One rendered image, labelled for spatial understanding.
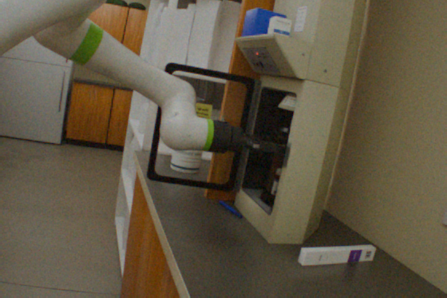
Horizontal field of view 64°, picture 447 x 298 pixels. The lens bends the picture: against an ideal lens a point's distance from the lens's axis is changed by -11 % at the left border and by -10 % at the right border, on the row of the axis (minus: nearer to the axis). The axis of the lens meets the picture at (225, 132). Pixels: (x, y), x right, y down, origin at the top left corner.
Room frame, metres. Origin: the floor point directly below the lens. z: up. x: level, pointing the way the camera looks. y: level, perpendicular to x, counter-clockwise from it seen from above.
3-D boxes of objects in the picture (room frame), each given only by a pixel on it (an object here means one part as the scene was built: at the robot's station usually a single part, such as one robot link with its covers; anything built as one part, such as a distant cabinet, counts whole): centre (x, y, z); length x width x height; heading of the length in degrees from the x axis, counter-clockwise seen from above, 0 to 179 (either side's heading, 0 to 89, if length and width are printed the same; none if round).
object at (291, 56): (1.20, -0.08, 1.46); 0.32 x 0.11 x 0.10; 19
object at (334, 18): (1.26, -0.25, 1.32); 0.32 x 0.25 x 0.77; 19
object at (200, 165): (1.32, 0.08, 1.19); 0.30 x 0.01 x 0.40; 102
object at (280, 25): (1.15, -0.09, 1.54); 0.05 x 0.05 x 0.06; 13
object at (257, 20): (1.27, -0.05, 1.55); 0.10 x 0.10 x 0.09; 19
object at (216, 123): (1.14, 0.02, 1.21); 0.09 x 0.06 x 0.12; 19
